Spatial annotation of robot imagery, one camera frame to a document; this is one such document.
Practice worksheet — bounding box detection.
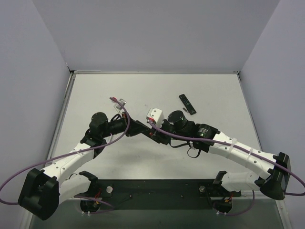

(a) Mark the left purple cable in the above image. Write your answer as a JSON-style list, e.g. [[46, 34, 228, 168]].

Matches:
[[0, 96, 131, 214]]

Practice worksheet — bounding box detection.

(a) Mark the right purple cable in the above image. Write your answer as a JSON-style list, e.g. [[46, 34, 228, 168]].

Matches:
[[147, 119, 305, 217]]

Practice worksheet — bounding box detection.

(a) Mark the purple cable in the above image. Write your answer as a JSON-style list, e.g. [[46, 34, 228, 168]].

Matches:
[[147, 119, 305, 217], [0, 96, 131, 214]]

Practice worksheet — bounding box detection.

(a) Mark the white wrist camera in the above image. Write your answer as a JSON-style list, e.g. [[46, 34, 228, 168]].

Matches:
[[110, 97, 126, 115], [146, 108, 164, 128]]

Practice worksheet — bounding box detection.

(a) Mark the wide black remote control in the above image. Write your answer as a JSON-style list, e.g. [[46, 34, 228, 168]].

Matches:
[[135, 120, 161, 143]]

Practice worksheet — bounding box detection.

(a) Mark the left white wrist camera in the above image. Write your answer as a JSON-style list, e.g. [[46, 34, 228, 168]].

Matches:
[[110, 97, 126, 115]]

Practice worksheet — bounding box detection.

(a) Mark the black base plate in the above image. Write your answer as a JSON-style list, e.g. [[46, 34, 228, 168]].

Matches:
[[80, 179, 231, 212]]

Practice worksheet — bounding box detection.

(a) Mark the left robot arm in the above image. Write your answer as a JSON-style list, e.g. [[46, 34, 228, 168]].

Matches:
[[18, 112, 149, 220]]

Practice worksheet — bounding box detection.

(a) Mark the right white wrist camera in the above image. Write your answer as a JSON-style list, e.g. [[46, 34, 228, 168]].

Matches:
[[146, 108, 164, 128]]

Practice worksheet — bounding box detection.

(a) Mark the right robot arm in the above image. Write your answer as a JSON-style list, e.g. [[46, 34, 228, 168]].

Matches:
[[146, 108, 291, 200]]

